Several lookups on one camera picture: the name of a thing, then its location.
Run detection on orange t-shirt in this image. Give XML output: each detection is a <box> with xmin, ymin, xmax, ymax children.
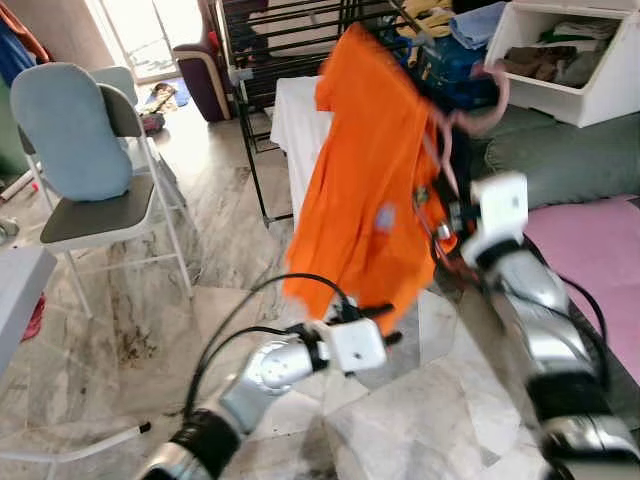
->
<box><xmin>283</xmin><ymin>22</ymin><xmax>461</xmax><ymax>336</ymax></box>

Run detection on pink plastic hanger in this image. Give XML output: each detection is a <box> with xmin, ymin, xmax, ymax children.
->
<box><xmin>425</xmin><ymin>60</ymin><xmax>511</xmax><ymax>201</ymax></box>

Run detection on navy hanging garment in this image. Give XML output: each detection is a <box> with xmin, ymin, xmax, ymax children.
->
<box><xmin>412</xmin><ymin>75</ymin><xmax>479</xmax><ymax>176</ymax></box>

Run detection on pink sheet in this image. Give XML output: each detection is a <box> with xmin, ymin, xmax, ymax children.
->
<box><xmin>520</xmin><ymin>195</ymin><xmax>640</xmax><ymax>386</ymax></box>

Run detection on grey green sofa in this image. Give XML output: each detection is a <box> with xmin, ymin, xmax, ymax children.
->
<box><xmin>470</xmin><ymin>105</ymin><xmax>640</xmax><ymax>421</ymax></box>

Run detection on dark blue clothes pile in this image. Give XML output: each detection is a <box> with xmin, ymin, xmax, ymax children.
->
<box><xmin>430</xmin><ymin>35</ymin><xmax>496</xmax><ymax>109</ymax></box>

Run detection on white shirt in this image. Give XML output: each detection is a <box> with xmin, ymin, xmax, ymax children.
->
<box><xmin>270</xmin><ymin>76</ymin><xmax>336</xmax><ymax>226</ymax></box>

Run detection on brown folded clothes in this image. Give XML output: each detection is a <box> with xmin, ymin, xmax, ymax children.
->
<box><xmin>500</xmin><ymin>44</ymin><xmax>601</xmax><ymax>89</ymax></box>

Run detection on black metal drying rack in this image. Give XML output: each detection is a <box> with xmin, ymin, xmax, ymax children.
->
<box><xmin>215</xmin><ymin>0</ymin><xmax>471</xmax><ymax>226</ymax></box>

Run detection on white storage bin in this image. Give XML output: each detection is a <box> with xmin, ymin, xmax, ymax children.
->
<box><xmin>485</xmin><ymin>0</ymin><xmax>640</xmax><ymax>129</ymax></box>

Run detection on light blue garment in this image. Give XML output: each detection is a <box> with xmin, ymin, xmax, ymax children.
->
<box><xmin>450</xmin><ymin>0</ymin><xmax>509</xmax><ymax>51</ymax></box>

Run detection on yellow garment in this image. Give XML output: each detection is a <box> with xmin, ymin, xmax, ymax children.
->
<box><xmin>400</xmin><ymin>0</ymin><xmax>453</xmax><ymax>39</ymax></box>

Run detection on purple armchair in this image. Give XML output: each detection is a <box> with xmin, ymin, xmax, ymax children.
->
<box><xmin>172</xmin><ymin>0</ymin><xmax>236</xmax><ymax>123</ymax></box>

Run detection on white folding chair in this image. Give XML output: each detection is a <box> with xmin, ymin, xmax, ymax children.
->
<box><xmin>10</xmin><ymin>62</ymin><xmax>196</xmax><ymax>319</ymax></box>

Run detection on red cloth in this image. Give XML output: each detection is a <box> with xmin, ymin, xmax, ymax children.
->
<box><xmin>20</xmin><ymin>295</ymin><xmax>49</xmax><ymax>343</ymax></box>

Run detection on light blue cushion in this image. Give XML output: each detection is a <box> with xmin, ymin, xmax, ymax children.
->
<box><xmin>10</xmin><ymin>62</ymin><xmax>136</xmax><ymax>203</ymax></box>

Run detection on blue hanging cloth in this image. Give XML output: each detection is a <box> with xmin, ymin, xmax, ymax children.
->
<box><xmin>0</xmin><ymin>15</ymin><xmax>36</xmax><ymax>86</ymax></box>

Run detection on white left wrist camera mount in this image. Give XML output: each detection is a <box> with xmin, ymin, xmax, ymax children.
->
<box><xmin>322</xmin><ymin>318</ymin><xmax>389</xmax><ymax>376</ymax></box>

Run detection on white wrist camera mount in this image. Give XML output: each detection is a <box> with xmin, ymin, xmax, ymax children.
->
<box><xmin>322</xmin><ymin>318</ymin><xmax>389</xmax><ymax>376</ymax></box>
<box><xmin>462</xmin><ymin>172</ymin><xmax>531</xmax><ymax>263</ymax></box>

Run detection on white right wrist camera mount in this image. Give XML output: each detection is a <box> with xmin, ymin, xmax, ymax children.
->
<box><xmin>462</xmin><ymin>172</ymin><xmax>531</xmax><ymax>263</ymax></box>

